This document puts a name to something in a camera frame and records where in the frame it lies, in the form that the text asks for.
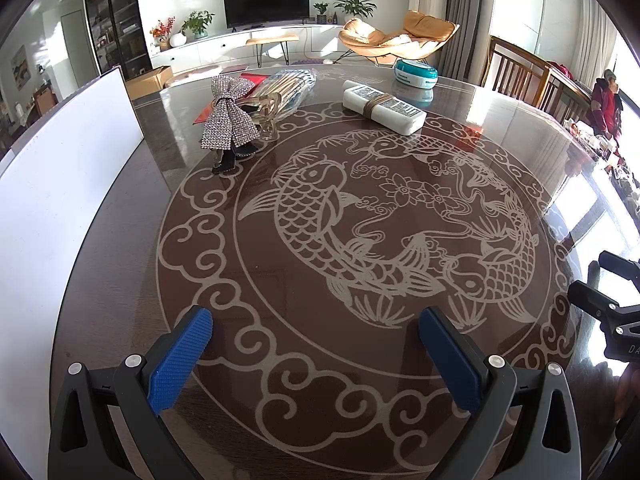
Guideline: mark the wooden dining chair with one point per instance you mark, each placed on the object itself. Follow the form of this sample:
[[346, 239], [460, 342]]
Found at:
[[565, 92], [515, 52]]

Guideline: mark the wooden bench with metal legs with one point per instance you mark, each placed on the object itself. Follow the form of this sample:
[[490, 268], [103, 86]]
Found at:
[[272, 39]]

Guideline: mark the large leafy potted plant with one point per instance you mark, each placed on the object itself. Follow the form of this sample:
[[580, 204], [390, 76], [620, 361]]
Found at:
[[355, 6]]

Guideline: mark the white board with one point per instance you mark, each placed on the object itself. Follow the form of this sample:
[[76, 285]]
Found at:
[[65, 175]]

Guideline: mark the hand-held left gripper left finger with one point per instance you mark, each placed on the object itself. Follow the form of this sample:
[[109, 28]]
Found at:
[[180, 360]]

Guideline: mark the black flat television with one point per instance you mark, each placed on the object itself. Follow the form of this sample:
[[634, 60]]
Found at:
[[265, 5]]

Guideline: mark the framed wall picture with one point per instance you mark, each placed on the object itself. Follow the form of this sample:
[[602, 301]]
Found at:
[[18, 65]]

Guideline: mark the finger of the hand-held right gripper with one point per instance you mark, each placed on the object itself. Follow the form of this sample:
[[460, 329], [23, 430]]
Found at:
[[592, 297], [620, 266]]

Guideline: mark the clear amber hair clip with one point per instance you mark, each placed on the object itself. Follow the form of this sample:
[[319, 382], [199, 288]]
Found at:
[[267, 115]]

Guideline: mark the purple floor cushion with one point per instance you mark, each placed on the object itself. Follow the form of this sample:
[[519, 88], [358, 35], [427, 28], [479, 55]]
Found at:
[[310, 62]]

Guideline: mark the red packet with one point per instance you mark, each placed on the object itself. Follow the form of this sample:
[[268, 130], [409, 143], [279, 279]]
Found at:
[[255, 82]]

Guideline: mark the brown cardboard box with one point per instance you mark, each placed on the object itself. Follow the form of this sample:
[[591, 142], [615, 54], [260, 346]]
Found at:
[[147, 80]]

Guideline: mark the green potted plant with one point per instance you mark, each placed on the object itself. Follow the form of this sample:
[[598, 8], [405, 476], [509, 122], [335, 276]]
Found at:
[[197, 24]]

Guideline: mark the small potted plant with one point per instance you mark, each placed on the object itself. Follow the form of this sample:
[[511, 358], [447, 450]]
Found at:
[[321, 11]]

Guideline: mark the red flowers in pot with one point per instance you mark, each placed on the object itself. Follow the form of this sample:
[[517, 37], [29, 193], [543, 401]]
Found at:
[[162, 32]]

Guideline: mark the teal and white round container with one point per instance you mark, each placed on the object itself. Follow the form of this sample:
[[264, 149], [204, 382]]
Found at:
[[415, 74]]

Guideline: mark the orange lounge chair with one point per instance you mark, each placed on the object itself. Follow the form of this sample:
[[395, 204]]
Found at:
[[375, 37]]

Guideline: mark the clear bag of cotton swabs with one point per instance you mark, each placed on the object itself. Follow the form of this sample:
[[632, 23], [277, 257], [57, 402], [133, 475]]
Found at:
[[287, 87]]

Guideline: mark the white door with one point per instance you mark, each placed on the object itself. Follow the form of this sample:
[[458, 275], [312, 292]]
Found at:
[[72, 45]]

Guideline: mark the rhinestone bow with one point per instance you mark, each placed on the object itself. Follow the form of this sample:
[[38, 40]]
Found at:
[[225, 120]]

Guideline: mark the grey curtain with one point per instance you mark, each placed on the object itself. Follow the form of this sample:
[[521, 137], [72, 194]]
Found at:
[[465, 10]]

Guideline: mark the white television cabinet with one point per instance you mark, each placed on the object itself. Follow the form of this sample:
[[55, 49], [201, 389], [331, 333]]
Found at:
[[225, 50]]

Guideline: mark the round beige floor cushion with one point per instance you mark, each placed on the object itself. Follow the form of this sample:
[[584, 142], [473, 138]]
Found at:
[[192, 76]]

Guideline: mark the white round vase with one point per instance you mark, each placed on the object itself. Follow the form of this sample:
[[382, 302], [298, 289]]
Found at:
[[177, 40]]

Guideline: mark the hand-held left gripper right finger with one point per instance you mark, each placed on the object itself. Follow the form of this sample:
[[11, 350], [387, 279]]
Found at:
[[450, 365]]

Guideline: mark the dark glass display cabinet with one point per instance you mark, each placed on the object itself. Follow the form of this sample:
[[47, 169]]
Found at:
[[115, 20]]

